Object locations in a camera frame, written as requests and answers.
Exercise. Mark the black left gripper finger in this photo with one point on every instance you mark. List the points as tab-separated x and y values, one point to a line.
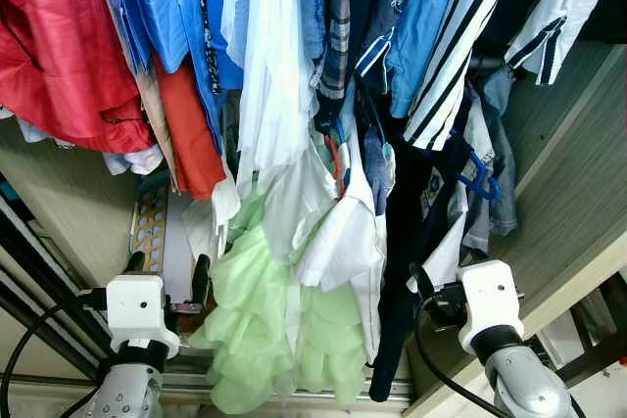
135	263
201	281

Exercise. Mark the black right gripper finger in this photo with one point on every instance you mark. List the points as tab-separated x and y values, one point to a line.
423	279

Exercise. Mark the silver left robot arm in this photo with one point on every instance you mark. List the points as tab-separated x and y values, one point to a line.
127	394

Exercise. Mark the dark navy trousers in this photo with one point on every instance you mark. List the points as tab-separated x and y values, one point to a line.
402	271

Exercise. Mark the honeycomb patterned box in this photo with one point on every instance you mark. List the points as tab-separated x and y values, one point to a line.
149	227

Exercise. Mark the light green ruffled dress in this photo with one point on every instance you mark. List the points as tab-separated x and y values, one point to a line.
245	320

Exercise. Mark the white blouse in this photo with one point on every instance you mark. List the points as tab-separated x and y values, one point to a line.
338	232

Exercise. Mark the blue plastic hanger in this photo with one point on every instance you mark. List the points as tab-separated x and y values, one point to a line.
482	178

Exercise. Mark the grey blue jeans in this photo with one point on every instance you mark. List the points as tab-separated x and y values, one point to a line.
502	163

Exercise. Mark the orange red garment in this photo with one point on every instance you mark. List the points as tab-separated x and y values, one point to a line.
191	134

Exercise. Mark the red plastic hanger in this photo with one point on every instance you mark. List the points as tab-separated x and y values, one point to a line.
336	168

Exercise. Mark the beige garment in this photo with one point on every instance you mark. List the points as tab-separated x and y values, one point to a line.
152	110

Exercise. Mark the grey wooden wardrobe panel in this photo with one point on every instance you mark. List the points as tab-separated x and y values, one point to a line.
568	173

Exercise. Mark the white sheer garment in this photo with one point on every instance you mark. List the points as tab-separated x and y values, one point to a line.
269	66

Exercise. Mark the red shirt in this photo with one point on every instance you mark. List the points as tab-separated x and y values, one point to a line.
59	46

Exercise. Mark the white navy striped shirt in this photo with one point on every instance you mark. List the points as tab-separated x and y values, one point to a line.
460	36

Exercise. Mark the bright blue shirt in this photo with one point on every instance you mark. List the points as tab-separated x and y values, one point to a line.
167	7

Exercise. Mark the light blue shirt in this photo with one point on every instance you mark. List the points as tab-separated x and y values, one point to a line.
421	17

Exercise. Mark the dark plaid shirt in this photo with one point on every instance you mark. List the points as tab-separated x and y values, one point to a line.
338	26

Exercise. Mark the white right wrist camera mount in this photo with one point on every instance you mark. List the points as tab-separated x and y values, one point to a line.
490	301

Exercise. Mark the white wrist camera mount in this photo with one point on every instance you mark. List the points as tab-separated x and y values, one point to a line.
137	315
490	301

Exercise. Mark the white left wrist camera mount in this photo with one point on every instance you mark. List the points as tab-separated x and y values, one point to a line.
137	315

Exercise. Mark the black sliding door frame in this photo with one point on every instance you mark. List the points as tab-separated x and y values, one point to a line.
39	271

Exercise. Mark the dark wooden table frame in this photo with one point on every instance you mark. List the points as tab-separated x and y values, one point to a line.
588	340

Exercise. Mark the metal sliding door rail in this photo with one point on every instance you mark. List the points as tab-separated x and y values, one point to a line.
49	384

